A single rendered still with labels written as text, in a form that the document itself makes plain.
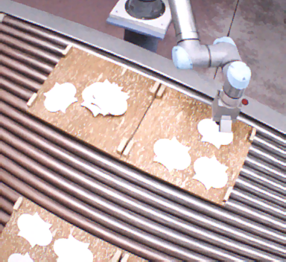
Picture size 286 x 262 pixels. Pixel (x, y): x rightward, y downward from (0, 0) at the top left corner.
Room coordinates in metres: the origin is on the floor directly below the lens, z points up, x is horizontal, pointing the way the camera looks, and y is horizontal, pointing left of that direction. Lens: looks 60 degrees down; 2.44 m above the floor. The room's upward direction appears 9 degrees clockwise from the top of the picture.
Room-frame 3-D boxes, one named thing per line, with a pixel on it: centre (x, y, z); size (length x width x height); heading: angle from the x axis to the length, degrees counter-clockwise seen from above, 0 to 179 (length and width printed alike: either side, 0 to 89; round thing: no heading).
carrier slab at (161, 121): (0.78, -0.19, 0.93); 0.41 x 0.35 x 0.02; 72
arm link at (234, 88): (0.85, -0.27, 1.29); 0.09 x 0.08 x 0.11; 18
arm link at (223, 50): (0.93, -0.22, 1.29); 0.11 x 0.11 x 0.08; 18
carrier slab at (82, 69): (0.91, 0.20, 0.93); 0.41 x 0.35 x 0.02; 72
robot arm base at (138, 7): (1.47, 0.07, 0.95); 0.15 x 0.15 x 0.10
